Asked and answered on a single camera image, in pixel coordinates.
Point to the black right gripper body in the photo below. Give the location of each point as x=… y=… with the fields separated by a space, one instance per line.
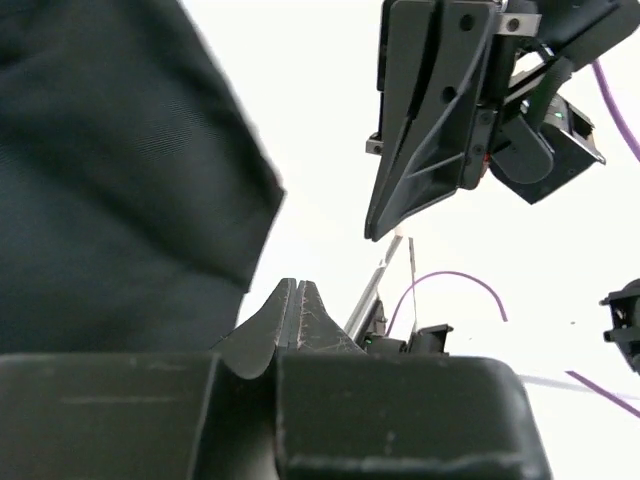
x=525 y=133

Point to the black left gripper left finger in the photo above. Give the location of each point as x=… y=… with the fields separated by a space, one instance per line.
x=207 y=415

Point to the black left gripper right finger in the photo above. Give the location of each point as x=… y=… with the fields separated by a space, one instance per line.
x=344 y=414

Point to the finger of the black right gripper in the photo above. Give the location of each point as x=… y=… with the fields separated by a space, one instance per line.
x=386 y=7
x=436 y=60

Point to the black pleated skirt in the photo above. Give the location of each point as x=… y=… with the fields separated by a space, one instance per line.
x=135 y=201

